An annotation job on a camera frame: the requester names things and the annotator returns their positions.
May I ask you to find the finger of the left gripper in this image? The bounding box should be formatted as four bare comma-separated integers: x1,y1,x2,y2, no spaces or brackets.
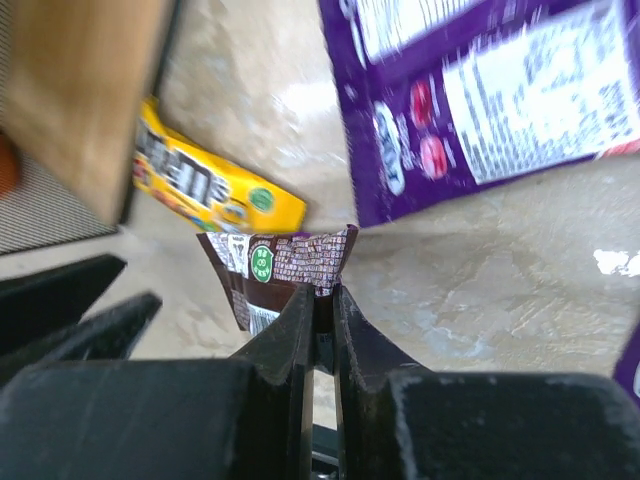
1,292,162,385
1,254,126,355

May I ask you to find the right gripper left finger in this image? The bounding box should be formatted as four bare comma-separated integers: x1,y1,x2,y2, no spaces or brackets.
229,286,314,479

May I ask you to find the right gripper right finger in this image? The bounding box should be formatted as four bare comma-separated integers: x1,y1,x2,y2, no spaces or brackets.
333,286,425,479

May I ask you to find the brown chocolate bag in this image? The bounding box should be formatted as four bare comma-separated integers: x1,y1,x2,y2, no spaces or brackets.
197,225,359,336

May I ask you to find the purple Fox's candy bag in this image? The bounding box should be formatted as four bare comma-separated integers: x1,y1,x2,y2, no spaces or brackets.
319,1,639,227

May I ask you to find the orange near basket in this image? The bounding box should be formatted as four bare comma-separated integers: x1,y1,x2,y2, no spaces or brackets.
0,132,21,196

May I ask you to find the yellow M&M's bag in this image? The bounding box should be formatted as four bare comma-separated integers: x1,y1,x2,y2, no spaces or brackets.
133,96,306,233

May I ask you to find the wood and wire shelf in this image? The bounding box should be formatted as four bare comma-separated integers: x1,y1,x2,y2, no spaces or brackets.
1,1,180,254

